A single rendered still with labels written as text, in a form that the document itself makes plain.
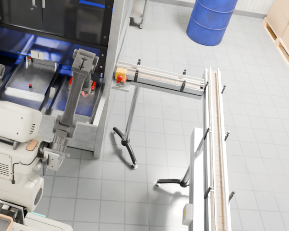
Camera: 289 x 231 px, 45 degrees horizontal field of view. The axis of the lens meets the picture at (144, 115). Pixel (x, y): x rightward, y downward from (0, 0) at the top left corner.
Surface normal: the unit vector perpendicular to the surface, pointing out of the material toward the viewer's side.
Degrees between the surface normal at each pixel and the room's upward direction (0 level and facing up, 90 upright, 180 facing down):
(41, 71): 0
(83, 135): 90
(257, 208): 0
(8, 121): 48
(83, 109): 0
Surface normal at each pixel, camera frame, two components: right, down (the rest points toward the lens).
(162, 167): 0.18, -0.69
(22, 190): -0.19, 0.57
